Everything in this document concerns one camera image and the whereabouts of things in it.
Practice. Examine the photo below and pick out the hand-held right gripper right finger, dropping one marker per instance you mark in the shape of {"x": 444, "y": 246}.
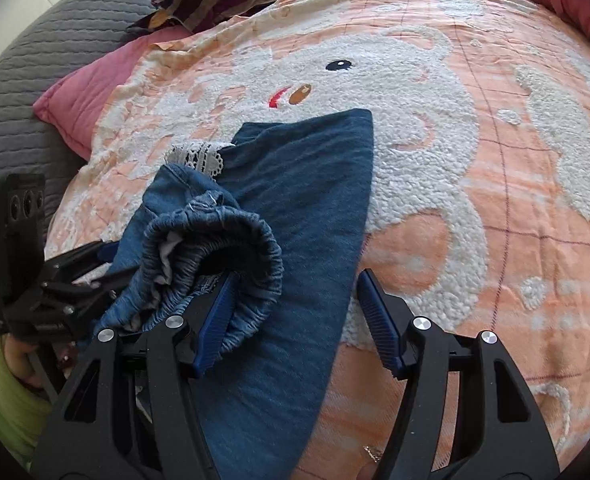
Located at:
{"x": 379, "y": 322}

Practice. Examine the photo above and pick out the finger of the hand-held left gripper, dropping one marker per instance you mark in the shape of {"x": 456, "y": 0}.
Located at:
{"x": 102, "y": 282}
{"x": 82, "y": 255}

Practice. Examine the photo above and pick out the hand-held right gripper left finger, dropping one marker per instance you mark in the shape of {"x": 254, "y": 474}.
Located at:
{"x": 215, "y": 330}

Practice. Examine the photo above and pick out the blue denim pants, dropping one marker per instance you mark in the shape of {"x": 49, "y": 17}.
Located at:
{"x": 300, "y": 210}

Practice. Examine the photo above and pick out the person's left forearm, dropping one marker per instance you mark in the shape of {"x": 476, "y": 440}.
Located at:
{"x": 5, "y": 410}

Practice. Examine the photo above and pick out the person's left hand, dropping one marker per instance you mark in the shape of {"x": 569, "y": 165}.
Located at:
{"x": 20, "y": 365}

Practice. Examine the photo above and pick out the pink pillow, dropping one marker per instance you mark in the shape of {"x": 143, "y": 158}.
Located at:
{"x": 90, "y": 95}

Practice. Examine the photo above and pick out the grey quilted bedspread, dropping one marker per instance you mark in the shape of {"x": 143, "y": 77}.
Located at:
{"x": 40, "y": 70}

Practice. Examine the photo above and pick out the orange bear print blanket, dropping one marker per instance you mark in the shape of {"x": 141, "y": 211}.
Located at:
{"x": 500, "y": 200}

